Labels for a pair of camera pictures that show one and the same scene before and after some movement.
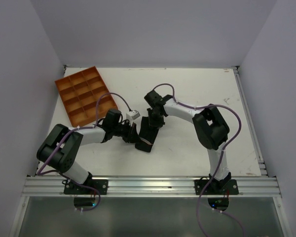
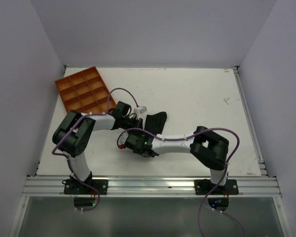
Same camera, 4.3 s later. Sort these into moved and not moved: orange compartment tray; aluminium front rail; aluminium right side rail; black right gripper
Moved: black right gripper
Not moved: orange compartment tray; aluminium right side rail; aluminium front rail
